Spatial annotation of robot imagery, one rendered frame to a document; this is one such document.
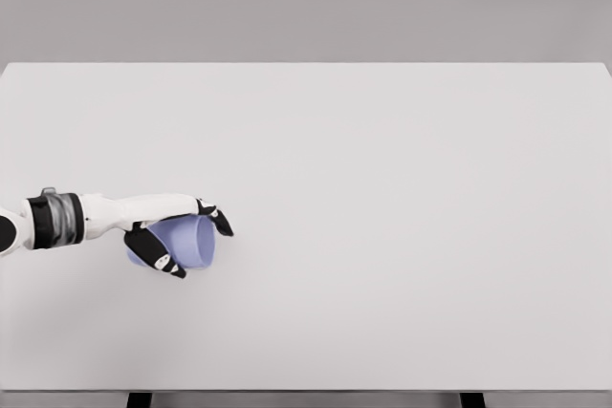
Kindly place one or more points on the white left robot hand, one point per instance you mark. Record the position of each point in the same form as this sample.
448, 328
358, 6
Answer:
158, 206

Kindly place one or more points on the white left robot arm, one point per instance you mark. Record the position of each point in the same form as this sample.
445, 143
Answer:
57, 221

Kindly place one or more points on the lavender plastic cup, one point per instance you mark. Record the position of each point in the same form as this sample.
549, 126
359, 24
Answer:
186, 242

